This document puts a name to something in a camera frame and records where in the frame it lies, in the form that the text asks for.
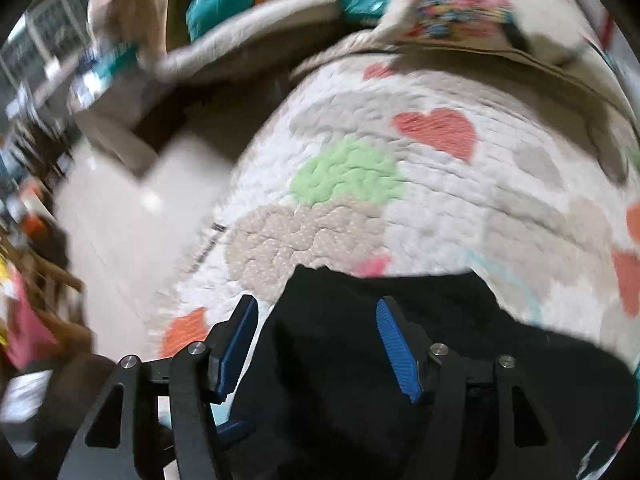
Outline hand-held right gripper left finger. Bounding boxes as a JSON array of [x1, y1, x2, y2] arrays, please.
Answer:
[[56, 294, 260, 480]]

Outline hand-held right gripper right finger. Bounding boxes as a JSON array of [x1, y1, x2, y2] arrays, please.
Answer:
[[376, 297, 581, 480]]

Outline black pants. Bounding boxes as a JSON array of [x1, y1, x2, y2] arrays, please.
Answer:
[[220, 265, 638, 480]]

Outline white quilted heart blanket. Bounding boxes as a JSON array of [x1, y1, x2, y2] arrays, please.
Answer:
[[145, 52, 640, 480]]

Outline pink cloth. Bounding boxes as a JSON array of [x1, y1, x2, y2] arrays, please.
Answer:
[[0, 265, 61, 371]]

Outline beige cushion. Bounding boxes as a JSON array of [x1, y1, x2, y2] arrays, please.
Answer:
[[155, 0, 351, 86]]

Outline teal cloth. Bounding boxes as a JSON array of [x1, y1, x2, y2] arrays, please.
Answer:
[[186, 0, 281, 43]]

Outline floral printed pillow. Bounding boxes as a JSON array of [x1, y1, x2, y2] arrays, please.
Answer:
[[375, 0, 591, 68]]

